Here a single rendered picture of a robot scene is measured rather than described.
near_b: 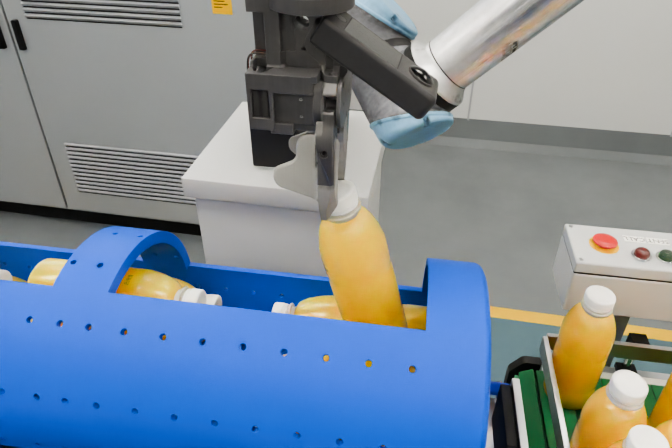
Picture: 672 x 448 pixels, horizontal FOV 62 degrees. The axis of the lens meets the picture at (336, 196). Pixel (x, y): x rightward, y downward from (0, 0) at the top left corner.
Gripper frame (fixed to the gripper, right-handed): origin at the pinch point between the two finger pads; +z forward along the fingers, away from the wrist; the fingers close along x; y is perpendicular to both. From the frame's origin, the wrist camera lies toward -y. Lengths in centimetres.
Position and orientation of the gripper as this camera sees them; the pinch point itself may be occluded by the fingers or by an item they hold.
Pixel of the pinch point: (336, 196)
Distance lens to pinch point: 55.9
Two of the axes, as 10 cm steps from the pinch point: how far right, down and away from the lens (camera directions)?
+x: -1.6, 5.5, -8.2
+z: 0.0, 8.3, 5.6
